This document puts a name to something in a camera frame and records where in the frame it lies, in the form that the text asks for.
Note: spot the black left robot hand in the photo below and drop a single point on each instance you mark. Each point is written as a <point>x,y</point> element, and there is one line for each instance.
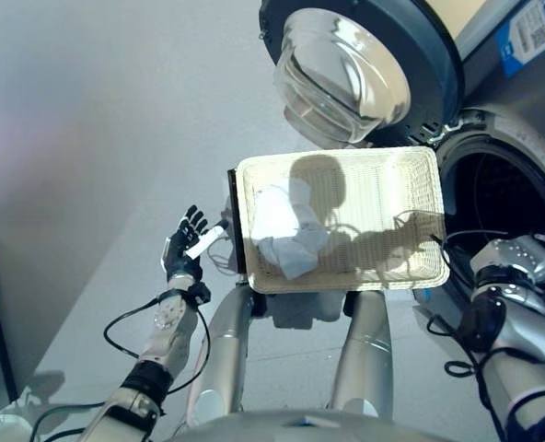
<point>180,258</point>

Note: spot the white garment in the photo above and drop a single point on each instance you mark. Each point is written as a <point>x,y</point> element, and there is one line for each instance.
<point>281,230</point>

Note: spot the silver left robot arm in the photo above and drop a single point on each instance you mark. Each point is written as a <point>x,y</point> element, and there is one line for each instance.
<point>162,340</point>

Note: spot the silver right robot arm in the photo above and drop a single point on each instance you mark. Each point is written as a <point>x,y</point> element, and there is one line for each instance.
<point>525,322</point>

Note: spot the round glass washing machine door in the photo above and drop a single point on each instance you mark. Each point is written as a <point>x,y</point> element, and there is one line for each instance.
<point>346,69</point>

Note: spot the dark grey washing machine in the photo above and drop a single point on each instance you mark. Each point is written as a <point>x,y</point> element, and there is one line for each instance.
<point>507,138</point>

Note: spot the silver right robot leg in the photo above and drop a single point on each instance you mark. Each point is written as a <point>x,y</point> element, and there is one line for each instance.
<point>364,350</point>

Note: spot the grey robot torso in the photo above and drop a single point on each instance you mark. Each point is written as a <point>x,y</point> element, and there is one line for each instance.
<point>309,426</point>

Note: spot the cream wicker laundry basket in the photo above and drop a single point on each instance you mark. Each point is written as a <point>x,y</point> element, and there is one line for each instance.
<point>383,193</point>

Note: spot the blue and white label sticker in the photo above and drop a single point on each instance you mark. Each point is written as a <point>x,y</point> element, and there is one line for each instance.
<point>521,41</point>

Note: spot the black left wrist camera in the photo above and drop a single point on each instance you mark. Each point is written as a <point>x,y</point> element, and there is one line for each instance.
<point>200,293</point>

